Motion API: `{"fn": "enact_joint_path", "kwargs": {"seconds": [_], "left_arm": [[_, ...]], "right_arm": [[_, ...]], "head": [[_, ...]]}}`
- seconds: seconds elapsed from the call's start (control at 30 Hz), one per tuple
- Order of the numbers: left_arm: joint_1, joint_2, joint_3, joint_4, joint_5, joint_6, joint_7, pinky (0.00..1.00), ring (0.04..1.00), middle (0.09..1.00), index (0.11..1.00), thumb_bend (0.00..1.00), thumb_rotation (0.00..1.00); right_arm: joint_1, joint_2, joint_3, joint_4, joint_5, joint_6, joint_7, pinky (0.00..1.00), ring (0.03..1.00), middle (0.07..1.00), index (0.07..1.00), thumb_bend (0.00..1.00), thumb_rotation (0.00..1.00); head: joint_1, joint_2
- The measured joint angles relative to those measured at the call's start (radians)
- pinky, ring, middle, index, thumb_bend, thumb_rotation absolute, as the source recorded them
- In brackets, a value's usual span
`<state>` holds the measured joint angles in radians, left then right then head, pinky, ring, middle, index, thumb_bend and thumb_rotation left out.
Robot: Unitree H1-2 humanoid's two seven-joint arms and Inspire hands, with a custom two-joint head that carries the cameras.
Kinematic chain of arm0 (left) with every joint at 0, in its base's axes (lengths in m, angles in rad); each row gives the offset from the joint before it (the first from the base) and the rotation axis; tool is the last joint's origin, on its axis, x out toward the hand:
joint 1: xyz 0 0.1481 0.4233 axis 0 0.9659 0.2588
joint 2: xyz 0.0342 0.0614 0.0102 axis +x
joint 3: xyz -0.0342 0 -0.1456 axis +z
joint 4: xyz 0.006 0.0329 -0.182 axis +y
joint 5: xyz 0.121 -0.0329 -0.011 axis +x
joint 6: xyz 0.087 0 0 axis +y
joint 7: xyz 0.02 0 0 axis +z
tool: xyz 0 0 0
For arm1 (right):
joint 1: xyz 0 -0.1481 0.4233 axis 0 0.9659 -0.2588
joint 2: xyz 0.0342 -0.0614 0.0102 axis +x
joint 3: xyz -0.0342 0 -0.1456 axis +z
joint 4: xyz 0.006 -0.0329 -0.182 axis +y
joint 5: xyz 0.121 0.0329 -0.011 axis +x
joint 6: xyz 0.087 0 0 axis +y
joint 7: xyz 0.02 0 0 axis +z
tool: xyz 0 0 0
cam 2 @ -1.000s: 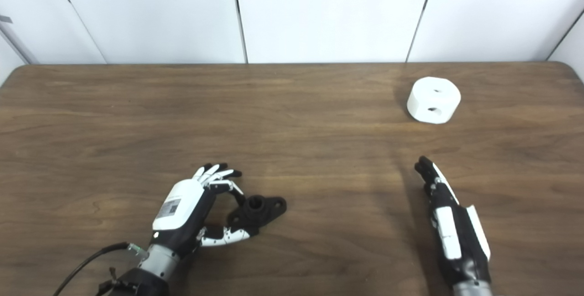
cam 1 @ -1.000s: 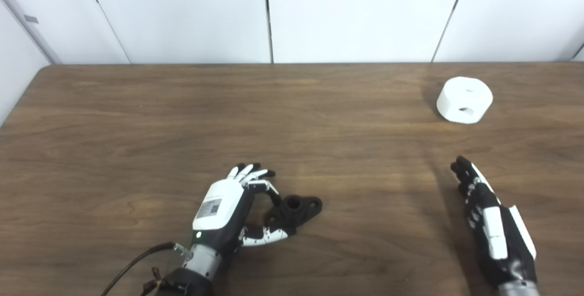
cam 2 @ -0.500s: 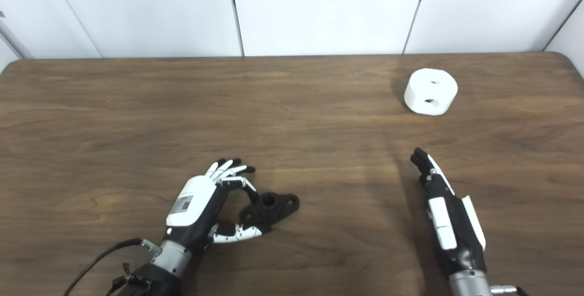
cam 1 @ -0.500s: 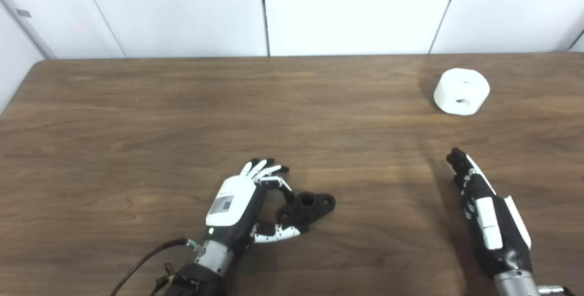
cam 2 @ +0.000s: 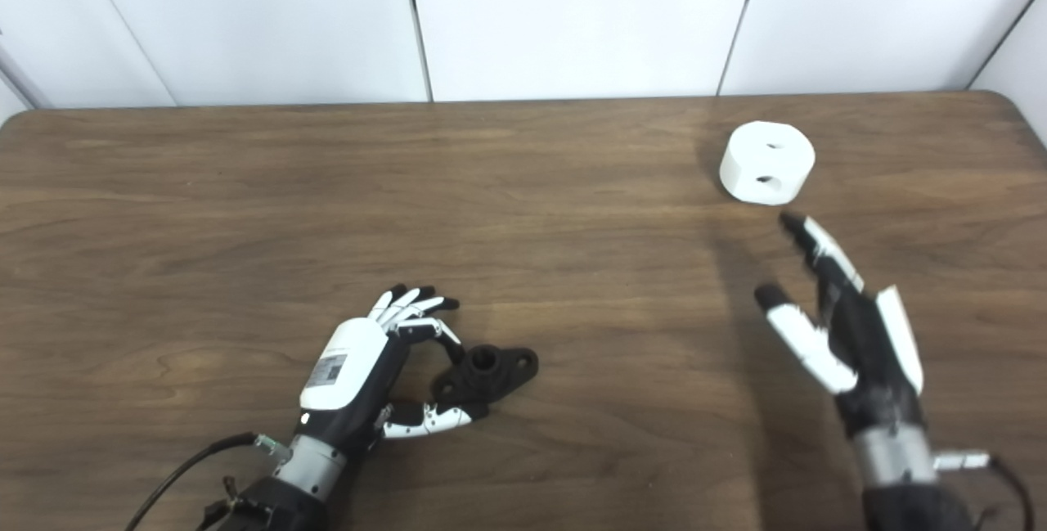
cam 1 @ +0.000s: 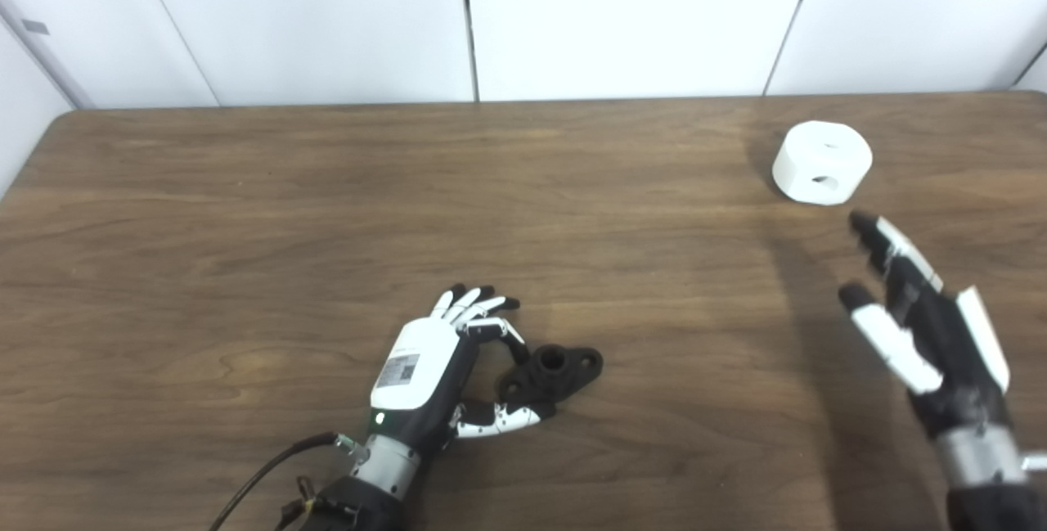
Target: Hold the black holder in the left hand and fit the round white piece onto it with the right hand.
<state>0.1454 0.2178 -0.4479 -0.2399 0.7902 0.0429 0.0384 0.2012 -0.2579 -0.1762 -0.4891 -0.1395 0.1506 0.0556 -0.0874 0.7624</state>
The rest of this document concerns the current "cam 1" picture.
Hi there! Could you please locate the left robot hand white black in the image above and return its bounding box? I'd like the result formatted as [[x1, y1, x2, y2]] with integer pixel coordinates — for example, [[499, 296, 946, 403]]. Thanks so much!
[[370, 284, 557, 458]]

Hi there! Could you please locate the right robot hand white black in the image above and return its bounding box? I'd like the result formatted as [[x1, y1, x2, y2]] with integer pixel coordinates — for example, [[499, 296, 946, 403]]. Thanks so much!
[[838, 210, 1011, 440]]

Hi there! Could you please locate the black flanged holder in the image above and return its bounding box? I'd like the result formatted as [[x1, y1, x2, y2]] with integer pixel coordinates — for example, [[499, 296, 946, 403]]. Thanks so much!
[[497, 344, 604, 407]]

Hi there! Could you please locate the round white piece with holes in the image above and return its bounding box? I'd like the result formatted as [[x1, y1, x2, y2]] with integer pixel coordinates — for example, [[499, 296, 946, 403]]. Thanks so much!
[[771, 120, 874, 206]]

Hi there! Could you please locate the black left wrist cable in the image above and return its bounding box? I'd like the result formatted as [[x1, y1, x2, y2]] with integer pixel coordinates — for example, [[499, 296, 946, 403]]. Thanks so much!
[[209, 431, 340, 531]]

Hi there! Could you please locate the thin brown wire bundle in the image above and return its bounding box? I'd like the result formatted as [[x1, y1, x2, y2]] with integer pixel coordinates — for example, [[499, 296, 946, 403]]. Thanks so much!
[[278, 476, 321, 531]]

